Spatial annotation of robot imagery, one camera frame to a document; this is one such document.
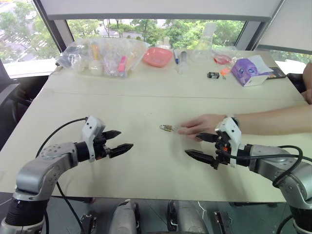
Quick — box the dark office chair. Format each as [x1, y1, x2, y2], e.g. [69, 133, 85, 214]
[0, 58, 34, 149]

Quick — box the clear dish with red content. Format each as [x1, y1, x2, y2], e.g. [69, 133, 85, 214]
[212, 49, 236, 66]

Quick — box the grey rounded shape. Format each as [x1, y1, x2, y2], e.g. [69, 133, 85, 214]
[108, 199, 142, 234]

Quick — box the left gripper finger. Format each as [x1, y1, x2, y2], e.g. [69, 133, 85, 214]
[104, 130, 122, 141]
[108, 143, 134, 159]

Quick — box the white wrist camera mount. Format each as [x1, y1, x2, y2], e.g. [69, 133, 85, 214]
[81, 116, 106, 163]
[215, 117, 242, 169]

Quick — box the pink plastic bowl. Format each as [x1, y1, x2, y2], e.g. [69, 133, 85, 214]
[142, 47, 174, 68]

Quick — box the black chair back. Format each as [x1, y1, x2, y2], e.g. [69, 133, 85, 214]
[286, 72, 306, 94]

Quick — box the black metal bracket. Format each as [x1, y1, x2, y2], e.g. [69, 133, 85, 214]
[79, 214, 98, 234]
[213, 211, 234, 234]

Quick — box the purple tissue box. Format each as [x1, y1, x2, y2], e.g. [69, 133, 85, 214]
[231, 55, 274, 88]

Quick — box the white roller blind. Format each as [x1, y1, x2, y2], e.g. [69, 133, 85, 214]
[38, 0, 285, 20]
[257, 0, 312, 55]

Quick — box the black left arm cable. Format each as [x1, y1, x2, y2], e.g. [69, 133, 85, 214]
[35, 117, 89, 234]

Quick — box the clear plastic bag of items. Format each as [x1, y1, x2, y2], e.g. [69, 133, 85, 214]
[55, 37, 150, 79]

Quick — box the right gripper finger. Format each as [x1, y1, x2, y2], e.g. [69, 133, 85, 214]
[184, 149, 216, 166]
[195, 132, 218, 143]

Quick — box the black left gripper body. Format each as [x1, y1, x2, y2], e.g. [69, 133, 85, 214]
[93, 132, 110, 161]

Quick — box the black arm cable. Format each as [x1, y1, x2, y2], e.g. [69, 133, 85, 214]
[35, 117, 89, 234]
[230, 145, 312, 189]

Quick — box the flat black card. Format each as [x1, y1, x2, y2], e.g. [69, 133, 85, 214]
[266, 66, 288, 80]

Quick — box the clear glass conical flask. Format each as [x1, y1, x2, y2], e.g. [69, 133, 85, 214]
[190, 22, 217, 64]

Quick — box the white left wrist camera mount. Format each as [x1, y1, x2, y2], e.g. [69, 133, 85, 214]
[81, 116, 106, 163]

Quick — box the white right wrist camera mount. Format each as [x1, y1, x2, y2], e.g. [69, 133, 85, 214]
[215, 117, 242, 169]

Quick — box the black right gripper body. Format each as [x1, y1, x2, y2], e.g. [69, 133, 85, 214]
[211, 130, 231, 170]

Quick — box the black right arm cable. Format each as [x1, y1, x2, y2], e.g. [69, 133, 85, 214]
[230, 145, 312, 189]

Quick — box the person's bare hand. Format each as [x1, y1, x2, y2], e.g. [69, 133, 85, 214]
[178, 114, 230, 142]

